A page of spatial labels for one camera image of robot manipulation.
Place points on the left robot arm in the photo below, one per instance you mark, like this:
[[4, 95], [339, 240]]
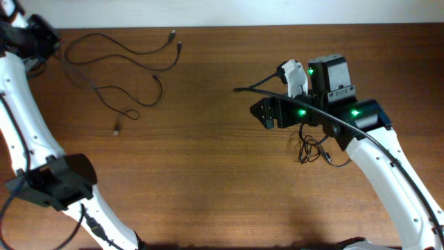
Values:
[[45, 174]]

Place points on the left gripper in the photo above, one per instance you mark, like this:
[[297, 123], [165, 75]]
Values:
[[46, 27]]

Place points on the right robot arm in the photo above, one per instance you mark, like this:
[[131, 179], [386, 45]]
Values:
[[323, 95]]

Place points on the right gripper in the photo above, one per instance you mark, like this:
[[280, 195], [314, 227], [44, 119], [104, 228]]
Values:
[[268, 103]]

